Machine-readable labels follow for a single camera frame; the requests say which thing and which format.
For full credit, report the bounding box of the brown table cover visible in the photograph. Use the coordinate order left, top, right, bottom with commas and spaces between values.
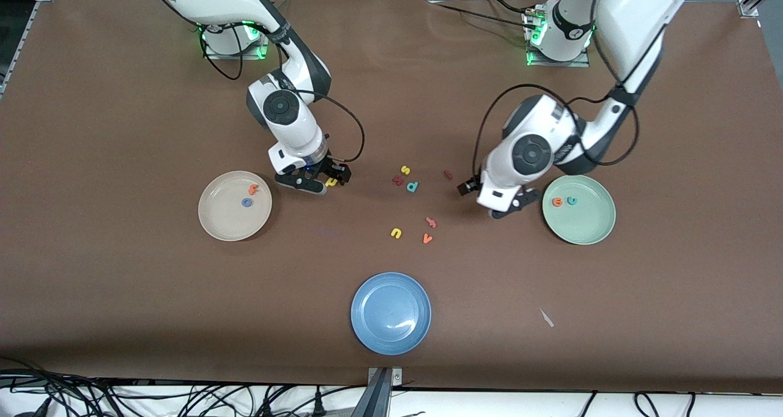
0, 0, 783, 394

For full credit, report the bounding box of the beige plate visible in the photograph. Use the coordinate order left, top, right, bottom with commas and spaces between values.
198, 171, 273, 242

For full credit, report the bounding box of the green plate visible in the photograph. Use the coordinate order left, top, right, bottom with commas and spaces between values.
541, 174, 617, 246

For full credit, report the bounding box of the blue plate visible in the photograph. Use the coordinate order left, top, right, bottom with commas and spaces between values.
350, 272, 432, 356

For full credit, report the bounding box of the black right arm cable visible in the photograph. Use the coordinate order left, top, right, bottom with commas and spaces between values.
197, 23, 366, 163

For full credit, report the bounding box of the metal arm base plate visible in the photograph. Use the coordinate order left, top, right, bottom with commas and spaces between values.
204, 26, 270, 61
524, 10, 591, 68

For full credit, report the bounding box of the black base cable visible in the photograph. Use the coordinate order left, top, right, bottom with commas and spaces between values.
428, 0, 539, 29

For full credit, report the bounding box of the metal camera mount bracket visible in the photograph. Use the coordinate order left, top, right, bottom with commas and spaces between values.
352, 366, 403, 417

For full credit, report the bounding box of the tangled black floor cable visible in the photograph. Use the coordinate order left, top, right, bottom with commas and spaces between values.
0, 356, 123, 417

